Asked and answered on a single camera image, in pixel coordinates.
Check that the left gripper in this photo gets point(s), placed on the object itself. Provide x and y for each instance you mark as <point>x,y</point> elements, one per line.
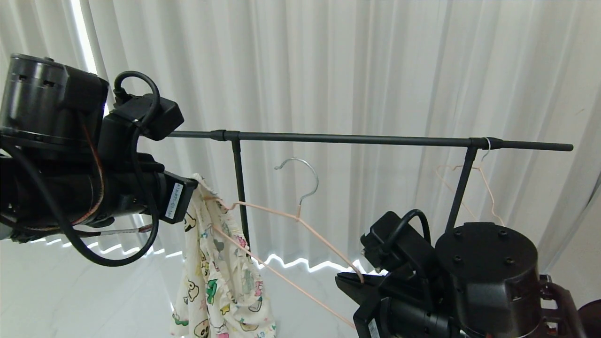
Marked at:
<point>181,197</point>

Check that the black clothes rack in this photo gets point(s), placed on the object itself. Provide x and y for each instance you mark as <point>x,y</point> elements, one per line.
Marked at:
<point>375,139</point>

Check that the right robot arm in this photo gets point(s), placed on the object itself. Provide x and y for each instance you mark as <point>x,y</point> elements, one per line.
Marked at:
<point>488,277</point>

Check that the white curtain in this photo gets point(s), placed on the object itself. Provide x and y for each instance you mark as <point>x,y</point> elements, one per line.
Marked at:
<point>375,61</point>

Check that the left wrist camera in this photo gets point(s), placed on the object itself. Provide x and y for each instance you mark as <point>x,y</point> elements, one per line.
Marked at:
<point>159,117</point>

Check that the pink clothes hanger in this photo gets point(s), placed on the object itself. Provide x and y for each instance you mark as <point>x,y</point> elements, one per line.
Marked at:
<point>297,217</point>
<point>479,168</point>

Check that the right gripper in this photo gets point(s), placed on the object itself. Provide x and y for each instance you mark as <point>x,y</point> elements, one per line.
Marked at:
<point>408,314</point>

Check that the cream printed garment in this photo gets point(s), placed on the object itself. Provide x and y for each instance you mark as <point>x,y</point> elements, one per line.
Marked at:
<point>220,281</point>

